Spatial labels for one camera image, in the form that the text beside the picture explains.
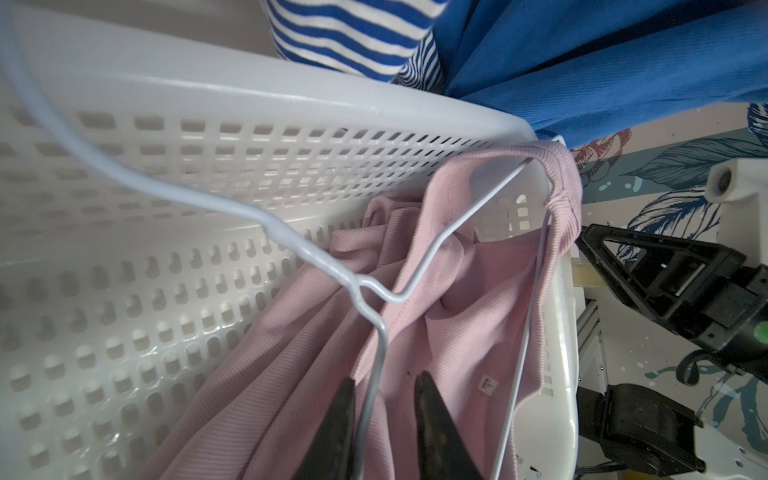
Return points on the pink tank top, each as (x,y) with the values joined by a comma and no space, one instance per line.
(257,414)

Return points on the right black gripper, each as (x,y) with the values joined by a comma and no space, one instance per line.
(671,280)

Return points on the striped tank top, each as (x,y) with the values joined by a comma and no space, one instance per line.
(387,41)

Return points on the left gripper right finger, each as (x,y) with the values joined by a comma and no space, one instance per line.
(442,454)

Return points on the white wire hanger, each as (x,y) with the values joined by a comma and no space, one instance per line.
(47,116)

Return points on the blue tank top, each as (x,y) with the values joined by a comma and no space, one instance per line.
(587,69)

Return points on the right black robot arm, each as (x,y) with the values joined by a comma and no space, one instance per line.
(641,430)

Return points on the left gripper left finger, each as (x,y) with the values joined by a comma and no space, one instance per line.
(330,455)

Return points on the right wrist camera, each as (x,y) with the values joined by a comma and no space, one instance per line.
(739,188)

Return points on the white perforated basket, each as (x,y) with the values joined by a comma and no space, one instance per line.
(116,306)

